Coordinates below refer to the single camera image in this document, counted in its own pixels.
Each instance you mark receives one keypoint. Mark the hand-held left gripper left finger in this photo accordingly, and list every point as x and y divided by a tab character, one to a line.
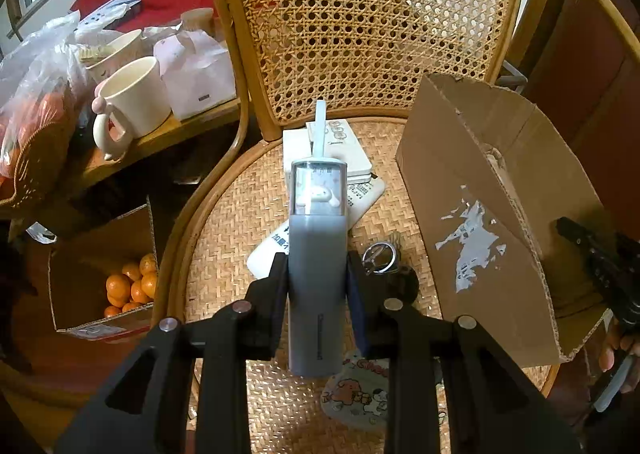
280	284

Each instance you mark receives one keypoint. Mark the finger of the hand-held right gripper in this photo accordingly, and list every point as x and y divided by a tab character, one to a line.
600	259

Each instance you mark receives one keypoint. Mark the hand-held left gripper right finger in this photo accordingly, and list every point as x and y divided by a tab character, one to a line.
356	304

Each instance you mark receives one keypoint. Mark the grey bottle with cartoon window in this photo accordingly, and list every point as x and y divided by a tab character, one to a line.
315	284

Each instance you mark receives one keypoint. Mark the white cosmetic tube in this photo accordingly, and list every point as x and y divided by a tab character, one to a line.
365	199

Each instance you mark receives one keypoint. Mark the large cardboard box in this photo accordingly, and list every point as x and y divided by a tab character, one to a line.
475	184

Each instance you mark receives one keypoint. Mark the person's right hand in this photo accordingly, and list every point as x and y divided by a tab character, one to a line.
612	344

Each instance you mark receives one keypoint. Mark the cartoon printed pouch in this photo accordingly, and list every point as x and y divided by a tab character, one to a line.
350	394

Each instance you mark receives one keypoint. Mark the white plug charger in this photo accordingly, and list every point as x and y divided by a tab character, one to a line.
295	149

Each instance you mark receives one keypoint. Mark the pile of loose oranges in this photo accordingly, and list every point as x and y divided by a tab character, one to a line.
132	286

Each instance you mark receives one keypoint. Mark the flat white remote control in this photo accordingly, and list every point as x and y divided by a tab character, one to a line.
350	154

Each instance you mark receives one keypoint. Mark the wooden side table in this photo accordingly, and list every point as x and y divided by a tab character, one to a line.
190	127

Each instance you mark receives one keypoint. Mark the small cardboard box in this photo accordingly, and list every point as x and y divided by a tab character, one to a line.
100	239

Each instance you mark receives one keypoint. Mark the white paper bag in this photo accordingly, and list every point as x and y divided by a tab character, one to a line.
195	74

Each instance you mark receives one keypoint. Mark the cream ceramic mug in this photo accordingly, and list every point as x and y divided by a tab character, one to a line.
135	94

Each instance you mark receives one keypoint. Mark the beige round container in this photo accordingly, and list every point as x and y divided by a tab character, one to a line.
197	19

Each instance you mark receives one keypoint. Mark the cream paper cup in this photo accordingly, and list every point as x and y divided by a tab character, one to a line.
117	52

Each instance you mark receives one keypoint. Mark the rattan chair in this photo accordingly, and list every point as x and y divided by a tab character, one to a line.
350	9

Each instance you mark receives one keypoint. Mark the clear plastic bag of oranges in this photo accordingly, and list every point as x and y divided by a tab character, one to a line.
35	84

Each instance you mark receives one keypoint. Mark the black and white box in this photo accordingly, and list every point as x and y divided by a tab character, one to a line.
112	9

